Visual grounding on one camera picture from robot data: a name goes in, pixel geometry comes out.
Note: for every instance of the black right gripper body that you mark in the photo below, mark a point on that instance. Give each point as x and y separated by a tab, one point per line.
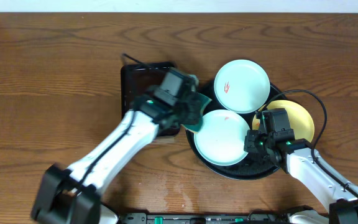
258	144

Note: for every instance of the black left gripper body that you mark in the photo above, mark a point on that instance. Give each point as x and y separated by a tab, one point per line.
192	106

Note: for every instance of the green and yellow sponge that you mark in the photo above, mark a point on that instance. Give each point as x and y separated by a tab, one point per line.
198	103

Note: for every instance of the yellow plate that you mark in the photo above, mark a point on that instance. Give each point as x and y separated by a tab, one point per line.
300	119

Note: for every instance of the mint plate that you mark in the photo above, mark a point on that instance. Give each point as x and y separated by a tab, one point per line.
221	138
242	86

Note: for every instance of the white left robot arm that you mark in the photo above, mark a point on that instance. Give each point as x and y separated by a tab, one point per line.
73	195

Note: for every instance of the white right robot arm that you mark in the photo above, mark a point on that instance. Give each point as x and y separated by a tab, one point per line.
296	157

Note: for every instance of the rectangular black tray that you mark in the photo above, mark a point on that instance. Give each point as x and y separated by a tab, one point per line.
137	85

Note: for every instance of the mint plate, red streak stain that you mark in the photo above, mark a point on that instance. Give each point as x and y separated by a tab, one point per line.
242	86

